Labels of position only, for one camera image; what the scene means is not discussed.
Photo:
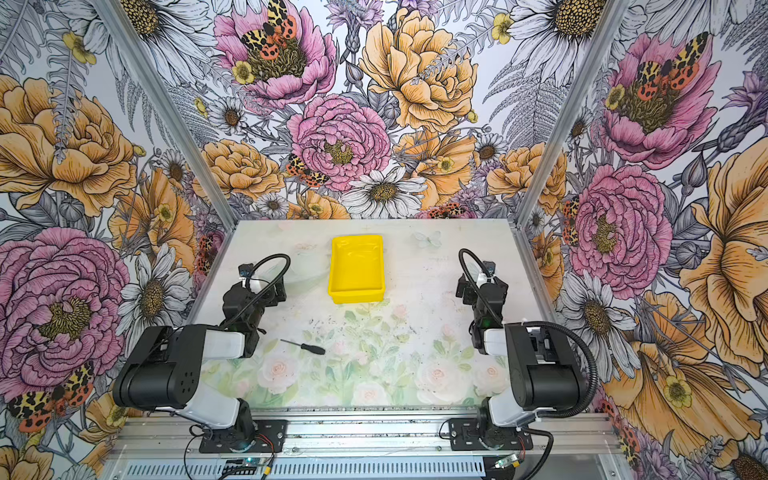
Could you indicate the black handled screwdriver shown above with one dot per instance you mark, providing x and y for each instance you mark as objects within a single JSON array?
[{"x": 313, "y": 349}]

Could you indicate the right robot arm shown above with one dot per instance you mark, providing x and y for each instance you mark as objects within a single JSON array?
[{"x": 545, "y": 379}]

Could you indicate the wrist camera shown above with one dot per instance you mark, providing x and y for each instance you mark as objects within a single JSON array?
[
  {"x": 489, "y": 268},
  {"x": 246, "y": 271}
]

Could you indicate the right aluminium corner post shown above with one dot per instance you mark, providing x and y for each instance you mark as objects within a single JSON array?
[{"x": 599, "y": 49}]

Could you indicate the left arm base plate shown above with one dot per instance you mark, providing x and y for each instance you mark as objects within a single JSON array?
[{"x": 264, "y": 436}]

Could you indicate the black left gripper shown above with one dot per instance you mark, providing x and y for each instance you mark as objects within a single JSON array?
[{"x": 272, "y": 299}]

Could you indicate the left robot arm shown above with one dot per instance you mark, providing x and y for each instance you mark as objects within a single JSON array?
[{"x": 162, "y": 372}]

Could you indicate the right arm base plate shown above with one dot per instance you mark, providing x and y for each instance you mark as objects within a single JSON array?
[{"x": 467, "y": 434}]

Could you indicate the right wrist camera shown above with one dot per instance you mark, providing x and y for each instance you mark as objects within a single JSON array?
[{"x": 489, "y": 268}]

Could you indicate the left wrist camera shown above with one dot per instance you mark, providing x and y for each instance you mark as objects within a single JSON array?
[{"x": 246, "y": 271}]

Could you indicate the aluminium corner post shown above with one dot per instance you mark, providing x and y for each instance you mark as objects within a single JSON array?
[
  {"x": 599, "y": 49},
  {"x": 137, "y": 58}
]

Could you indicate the white vented cable duct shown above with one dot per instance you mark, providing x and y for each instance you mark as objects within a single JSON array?
[{"x": 456, "y": 467}]

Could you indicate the aluminium front rail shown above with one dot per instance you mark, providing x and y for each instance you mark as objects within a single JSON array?
[{"x": 363, "y": 431}]

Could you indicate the left aluminium corner post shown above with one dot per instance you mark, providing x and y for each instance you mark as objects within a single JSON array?
[{"x": 137, "y": 58}]

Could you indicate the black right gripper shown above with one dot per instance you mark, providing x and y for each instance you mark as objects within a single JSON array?
[{"x": 469, "y": 291}]

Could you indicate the yellow plastic bin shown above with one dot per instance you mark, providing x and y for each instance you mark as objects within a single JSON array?
[{"x": 357, "y": 272}]

